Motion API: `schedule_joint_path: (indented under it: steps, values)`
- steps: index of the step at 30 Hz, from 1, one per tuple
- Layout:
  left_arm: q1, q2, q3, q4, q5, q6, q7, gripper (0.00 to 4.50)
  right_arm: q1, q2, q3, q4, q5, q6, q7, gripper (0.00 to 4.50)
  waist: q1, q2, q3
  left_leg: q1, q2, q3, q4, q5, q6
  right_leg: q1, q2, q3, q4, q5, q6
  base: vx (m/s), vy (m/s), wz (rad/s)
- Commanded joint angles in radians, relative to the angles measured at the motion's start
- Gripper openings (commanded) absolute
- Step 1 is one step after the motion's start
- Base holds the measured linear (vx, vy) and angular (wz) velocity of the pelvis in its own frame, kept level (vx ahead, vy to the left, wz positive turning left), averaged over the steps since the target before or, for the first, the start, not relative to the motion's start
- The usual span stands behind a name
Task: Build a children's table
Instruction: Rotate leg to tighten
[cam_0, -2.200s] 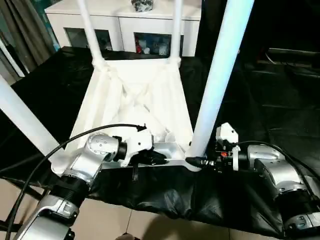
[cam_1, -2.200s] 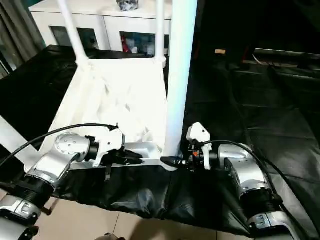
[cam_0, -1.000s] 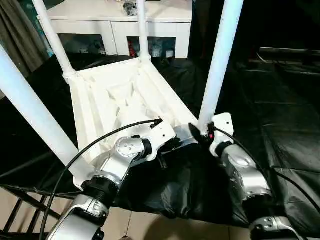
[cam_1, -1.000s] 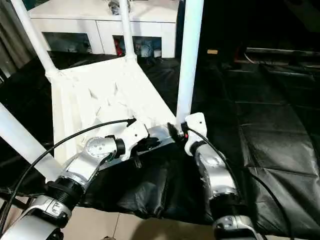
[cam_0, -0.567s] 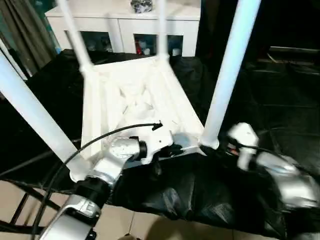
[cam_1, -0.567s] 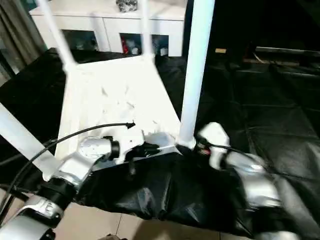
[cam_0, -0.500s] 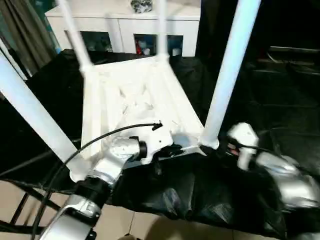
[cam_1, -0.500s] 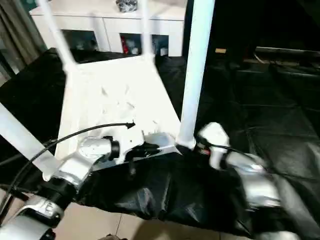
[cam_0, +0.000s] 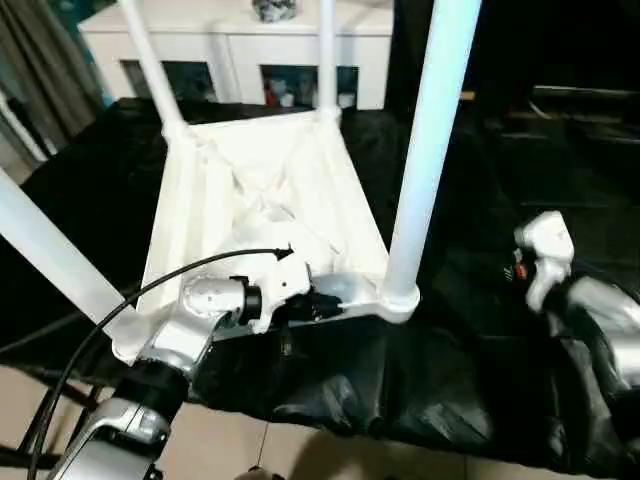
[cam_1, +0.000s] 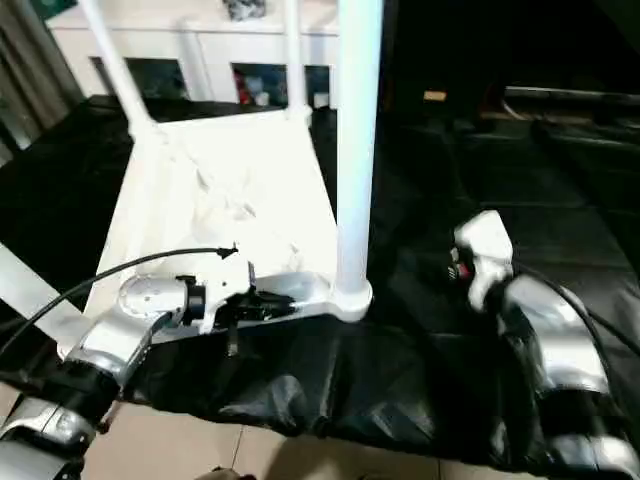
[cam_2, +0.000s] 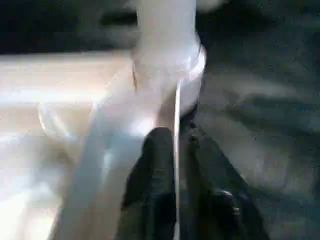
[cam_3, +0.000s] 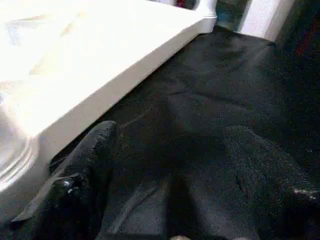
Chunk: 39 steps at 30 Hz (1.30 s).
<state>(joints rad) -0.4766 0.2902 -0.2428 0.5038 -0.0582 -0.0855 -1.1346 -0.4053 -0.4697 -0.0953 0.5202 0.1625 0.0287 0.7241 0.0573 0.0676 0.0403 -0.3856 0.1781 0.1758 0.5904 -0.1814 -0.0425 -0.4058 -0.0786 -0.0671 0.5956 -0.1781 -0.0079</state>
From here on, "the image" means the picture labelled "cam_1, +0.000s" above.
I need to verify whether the white upturned plastic table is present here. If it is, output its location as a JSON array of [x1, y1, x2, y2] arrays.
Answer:
[[57, 109, 375, 359]]

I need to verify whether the white plastic table leg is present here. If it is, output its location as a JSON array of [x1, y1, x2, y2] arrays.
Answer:
[[77, 0, 156, 141], [0, 244, 81, 346], [334, 0, 386, 296], [284, 0, 312, 121]]

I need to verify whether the black glossy mat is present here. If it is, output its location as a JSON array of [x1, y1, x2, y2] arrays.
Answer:
[[0, 92, 640, 474]]

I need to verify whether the black glossy tv stand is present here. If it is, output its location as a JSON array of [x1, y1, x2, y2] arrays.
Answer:
[[502, 84, 640, 121]]

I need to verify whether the black speaker box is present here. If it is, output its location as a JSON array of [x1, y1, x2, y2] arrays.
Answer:
[[379, 0, 506, 126]]

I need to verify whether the white glass-door cabinet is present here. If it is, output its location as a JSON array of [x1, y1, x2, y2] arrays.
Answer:
[[49, 0, 342, 109]]

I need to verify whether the grey curtain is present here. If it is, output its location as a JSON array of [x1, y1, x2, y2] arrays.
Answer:
[[0, 0, 84, 161]]

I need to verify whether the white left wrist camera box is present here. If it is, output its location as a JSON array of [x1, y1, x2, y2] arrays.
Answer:
[[202, 254, 259, 334]]

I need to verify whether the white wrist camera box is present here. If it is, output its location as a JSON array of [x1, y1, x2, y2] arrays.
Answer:
[[453, 209, 515, 311], [202, 254, 259, 334]]

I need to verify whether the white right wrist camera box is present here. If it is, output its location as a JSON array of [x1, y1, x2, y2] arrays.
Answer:
[[453, 209, 515, 311]]

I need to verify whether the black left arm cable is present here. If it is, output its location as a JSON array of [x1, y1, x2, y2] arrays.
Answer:
[[0, 244, 239, 346]]

